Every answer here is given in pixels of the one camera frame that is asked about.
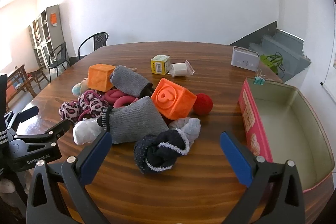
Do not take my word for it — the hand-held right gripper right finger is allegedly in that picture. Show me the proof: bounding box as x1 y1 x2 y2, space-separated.
220 131 306 224

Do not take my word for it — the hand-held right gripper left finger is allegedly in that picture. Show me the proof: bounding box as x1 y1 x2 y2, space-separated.
26 130 113 224

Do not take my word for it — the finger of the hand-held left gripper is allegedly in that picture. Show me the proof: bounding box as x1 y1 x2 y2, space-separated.
5 106 40 136
14 120 73 145

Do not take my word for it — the pink leopard print scrunchie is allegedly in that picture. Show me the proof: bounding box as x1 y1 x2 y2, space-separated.
79 90 109 118
59 101 83 122

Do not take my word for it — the white plastic bag bundle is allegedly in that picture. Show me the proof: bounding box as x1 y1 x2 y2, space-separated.
73 118 103 146

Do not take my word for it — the pastel plush toy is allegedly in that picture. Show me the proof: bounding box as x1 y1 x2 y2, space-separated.
72 77 90 96

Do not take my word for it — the light grey fuzzy sock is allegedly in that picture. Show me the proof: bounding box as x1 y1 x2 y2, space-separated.
168 117 201 146

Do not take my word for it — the grey sock with striped cuff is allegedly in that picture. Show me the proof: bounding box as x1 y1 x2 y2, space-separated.
97 96 170 145

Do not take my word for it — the navy fuzzy sock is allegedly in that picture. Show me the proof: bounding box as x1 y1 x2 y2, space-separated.
133 128 191 174

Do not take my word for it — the pink tin box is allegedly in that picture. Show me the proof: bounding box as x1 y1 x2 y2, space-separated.
238 77 336 193

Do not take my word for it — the red knitted ball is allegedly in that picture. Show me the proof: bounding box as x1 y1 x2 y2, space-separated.
193 93 214 115

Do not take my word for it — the small orange toy cube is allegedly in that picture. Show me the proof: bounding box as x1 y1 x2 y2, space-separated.
88 64 116 91

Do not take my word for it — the grey sock with black cuff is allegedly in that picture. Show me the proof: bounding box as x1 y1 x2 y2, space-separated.
109 65 155 98

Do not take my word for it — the large orange toy cube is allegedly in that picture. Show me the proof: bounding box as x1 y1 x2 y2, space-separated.
151 78 197 120

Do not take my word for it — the white tape roll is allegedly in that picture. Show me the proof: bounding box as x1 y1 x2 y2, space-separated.
168 60 195 77

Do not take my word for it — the yellow cardboard box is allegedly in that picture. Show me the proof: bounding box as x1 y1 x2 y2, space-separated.
150 55 171 75

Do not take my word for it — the person's left hand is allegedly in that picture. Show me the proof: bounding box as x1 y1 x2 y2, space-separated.
0 178 15 194

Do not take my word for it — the black metal chair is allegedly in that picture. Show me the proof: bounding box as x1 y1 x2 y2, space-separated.
48 42 71 76
78 32 109 62

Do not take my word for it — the wooden desk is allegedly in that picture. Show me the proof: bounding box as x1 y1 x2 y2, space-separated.
28 42 334 224

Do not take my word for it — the green binder clip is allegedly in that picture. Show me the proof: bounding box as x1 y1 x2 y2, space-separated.
253 69 266 86

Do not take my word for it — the grey glass door cabinet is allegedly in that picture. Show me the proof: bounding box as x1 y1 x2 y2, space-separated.
28 4 65 69

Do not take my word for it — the white cardboard box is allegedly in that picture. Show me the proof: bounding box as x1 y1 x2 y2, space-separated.
231 46 260 72

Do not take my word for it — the green paper bag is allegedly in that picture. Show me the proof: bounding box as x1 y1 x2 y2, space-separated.
260 53 284 73

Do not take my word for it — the grey staircase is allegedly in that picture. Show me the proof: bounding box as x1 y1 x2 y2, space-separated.
249 28 313 80

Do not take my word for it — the hanging wall scroll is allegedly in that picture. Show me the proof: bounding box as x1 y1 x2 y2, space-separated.
320 48 336 100

